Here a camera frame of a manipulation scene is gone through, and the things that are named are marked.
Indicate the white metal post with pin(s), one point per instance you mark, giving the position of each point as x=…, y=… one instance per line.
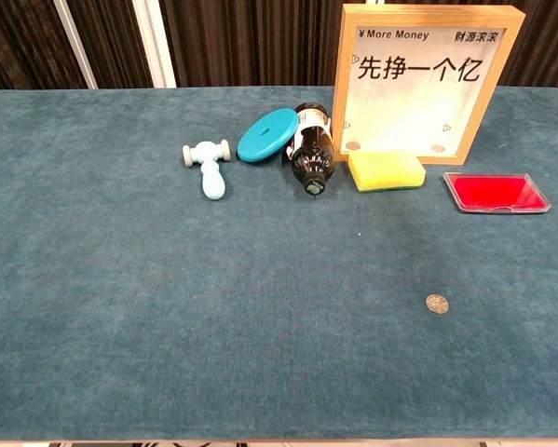
x=153, y=46

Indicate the teal velvet tablecloth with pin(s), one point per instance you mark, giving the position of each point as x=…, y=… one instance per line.
x=167, y=302

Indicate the brown glass bottle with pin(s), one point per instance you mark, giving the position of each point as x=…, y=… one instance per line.
x=312, y=156

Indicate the silver metal coin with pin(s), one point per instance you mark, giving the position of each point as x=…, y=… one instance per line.
x=438, y=148
x=437, y=304
x=352, y=145

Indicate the thin grey metal post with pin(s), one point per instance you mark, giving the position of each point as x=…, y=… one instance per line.
x=76, y=46

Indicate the yellow sponge green base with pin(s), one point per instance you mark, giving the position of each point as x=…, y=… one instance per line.
x=385, y=170

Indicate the dark brown pleated curtain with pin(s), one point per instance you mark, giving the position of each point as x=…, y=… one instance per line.
x=260, y=42

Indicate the light blue toy hammer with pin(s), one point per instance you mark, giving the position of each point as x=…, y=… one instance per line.
x=212, y=179

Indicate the blue round disc with hole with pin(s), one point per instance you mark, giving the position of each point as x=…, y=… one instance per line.
x=264, y=137

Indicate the red clear plastic card case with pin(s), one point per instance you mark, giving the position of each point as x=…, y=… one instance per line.
x=495, y=193

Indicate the wooden coin box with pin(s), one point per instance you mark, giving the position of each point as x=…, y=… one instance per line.
x=344, y=84

